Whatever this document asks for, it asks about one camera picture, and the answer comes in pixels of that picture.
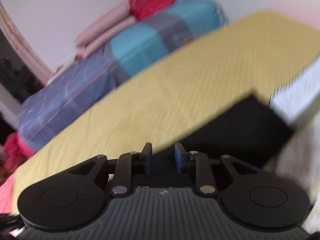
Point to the folded pink blanket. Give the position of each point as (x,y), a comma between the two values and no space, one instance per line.
(103,29)

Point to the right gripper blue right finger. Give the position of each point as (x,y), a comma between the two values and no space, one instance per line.
(196,165)

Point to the blue plaid teal mattress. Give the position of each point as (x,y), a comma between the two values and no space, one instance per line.
(48,112)

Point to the beige white chevron bedsheet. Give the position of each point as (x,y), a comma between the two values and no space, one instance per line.
(298,160)

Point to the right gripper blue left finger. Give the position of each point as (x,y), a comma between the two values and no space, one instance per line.
(128,165)

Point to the black pants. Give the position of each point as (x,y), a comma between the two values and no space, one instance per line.
(249,131)

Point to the red cloth pile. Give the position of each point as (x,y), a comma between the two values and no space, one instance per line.
(16,151)

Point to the pink red bedsheet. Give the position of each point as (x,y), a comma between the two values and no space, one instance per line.
(6,198)

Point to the folded red cloth stack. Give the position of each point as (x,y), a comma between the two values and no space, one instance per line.
(142,9)

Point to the yellow patterned blanket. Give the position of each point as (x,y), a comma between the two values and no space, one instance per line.
(260,53)

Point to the dark window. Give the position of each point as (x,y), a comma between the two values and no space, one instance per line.
(15,75)

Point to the pink curtain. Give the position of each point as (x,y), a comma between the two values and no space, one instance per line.
(22,48)

